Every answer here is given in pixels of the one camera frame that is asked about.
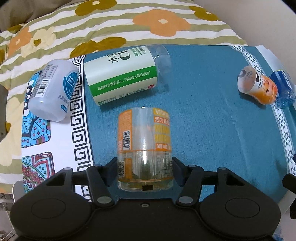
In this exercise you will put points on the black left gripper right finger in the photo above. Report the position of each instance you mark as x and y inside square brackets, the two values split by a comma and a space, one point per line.
[190, 179]

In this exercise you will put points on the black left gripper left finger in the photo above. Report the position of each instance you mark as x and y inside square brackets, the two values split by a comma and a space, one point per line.
[99, 179]

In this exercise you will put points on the clear cup with orange label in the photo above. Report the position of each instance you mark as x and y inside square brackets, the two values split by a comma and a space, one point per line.
[144, 161]

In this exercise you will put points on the blue transparent plastic cup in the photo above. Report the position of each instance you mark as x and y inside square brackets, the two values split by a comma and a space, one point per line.
[286, 95]

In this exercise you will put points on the orange cartoon print cup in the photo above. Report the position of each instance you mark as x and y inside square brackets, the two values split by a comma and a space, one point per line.
[256, 85]

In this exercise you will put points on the white frosted plastic cup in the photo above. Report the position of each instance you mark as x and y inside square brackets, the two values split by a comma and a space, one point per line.
[53, 90]

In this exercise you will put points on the blue patterned table mat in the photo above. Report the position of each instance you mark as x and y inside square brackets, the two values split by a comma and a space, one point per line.
[212, 124]

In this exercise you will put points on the white folding table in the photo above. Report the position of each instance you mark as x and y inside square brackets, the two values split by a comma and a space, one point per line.
[18, 190]

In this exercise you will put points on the floral striped quilt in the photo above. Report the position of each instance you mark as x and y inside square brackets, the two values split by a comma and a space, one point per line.
[83, 27]

